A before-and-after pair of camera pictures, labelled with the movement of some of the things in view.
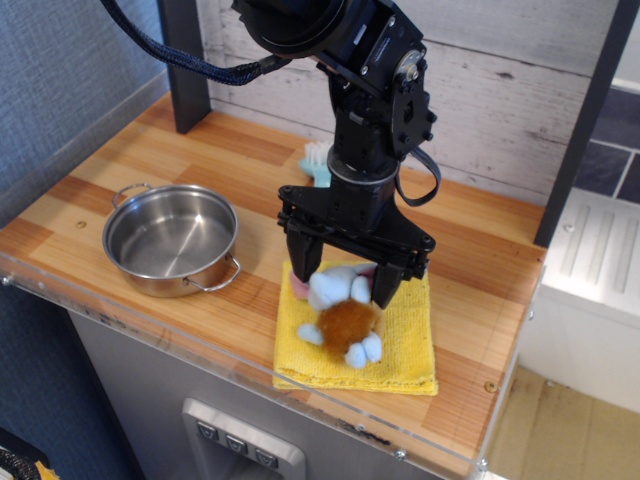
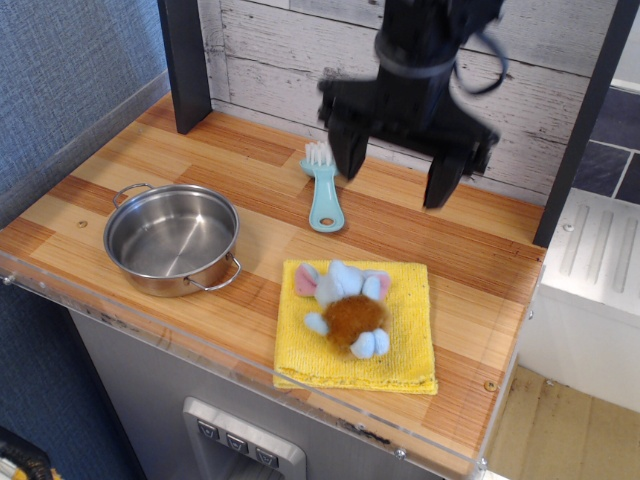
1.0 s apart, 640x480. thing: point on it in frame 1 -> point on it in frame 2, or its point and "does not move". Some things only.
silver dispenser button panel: x=219 y=446 does not move
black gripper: x=361 y=214 -> x=412 y=107
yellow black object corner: x=22 y=460 does not move
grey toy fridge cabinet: x=148 y=382 does not move
